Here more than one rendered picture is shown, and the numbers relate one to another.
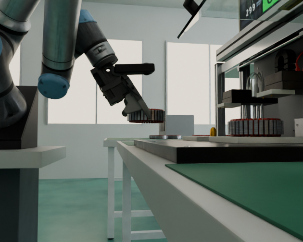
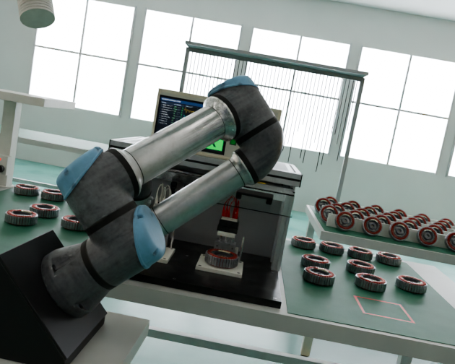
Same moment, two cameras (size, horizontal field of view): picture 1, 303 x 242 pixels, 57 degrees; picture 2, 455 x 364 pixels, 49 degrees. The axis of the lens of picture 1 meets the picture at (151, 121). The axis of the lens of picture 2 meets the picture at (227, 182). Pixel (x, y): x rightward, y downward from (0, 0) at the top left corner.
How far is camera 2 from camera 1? 149 cm
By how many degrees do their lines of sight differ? 79
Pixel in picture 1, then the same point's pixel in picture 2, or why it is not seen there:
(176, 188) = (338, 326)
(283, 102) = not seen: hidden behind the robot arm
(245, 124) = (232, 262)
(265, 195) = (351, 321)
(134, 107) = not seen: hidden behind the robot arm
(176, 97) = not seen: outside the picture
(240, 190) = (345, 321)
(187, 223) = (347, 333)
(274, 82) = (229, 227)
